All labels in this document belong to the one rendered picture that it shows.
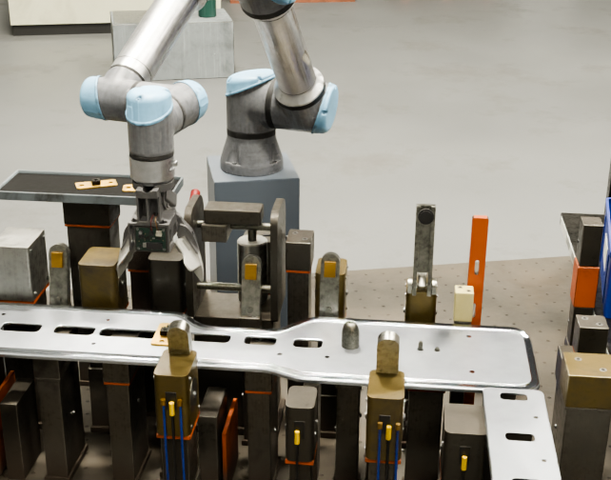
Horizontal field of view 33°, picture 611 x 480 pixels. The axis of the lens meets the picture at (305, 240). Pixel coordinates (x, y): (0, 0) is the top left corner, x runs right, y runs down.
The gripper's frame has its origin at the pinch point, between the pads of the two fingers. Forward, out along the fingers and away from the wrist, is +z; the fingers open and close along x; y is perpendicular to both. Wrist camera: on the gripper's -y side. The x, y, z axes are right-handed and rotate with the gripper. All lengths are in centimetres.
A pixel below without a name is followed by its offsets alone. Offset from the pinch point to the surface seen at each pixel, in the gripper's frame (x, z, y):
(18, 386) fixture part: -29.2, 24.8, 0.0
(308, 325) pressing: 25.9, 11.6, -6.9
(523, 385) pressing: 64, 11, 10
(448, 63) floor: 72, 130, -666
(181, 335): 6.8, 2.5, 15.4
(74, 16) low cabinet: -257, 117, -732
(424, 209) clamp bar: 46.3, -10.2, -13.8
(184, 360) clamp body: 7.4, 6.4, 16.8
